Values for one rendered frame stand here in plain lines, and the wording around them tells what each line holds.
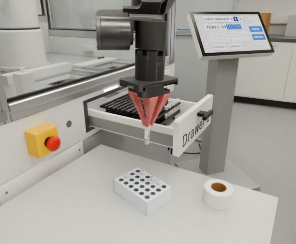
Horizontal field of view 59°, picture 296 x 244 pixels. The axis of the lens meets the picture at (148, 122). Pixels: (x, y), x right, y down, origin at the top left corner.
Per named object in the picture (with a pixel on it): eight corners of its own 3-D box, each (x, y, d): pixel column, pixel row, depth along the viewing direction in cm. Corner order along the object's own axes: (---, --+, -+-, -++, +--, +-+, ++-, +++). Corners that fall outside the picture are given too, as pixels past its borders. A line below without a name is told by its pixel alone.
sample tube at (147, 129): (150, 144, 56) (151, 124, 54) (146, 145, 55) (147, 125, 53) (147, 141, 57) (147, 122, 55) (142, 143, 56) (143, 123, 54)
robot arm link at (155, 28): (171, 15, 44) (163, 15, 49) (131, 13, 43) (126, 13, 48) (169, 56, 47) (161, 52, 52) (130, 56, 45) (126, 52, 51)
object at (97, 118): (204, 119, 94) (206, 103, 92) (174, 149, 74) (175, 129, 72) (115, 102, 113) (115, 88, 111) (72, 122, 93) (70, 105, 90)
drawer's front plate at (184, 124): (210, 123, 96) (213, 94, 91) (177, 158, 72) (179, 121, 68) (205, 122, 96) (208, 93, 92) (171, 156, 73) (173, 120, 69)
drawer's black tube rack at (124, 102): (180, 118, 95) (180, 101, 92) (156, 136, 81) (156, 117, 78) (129, 108, 105) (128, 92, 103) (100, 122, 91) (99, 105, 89)
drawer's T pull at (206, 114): (213, 113, 82) (214, 109, 82) (205, 121, 76) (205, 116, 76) (202, 111, 84) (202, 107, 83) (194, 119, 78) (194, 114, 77)
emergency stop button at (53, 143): (63, 148, 70) (61, 134, 69) (51, 154, 67) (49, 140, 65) (55, 145, 72) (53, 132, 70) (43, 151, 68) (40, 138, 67)
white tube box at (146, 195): (171, 199, 65) (171, 186, 64) (147, 215, 60) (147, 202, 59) (138, 178, 74) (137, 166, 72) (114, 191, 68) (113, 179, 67)
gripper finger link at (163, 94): (121, 125, 54) (121, 80, 50) (147, 117, 58) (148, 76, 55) (142, 136, 49) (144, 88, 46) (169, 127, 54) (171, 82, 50)
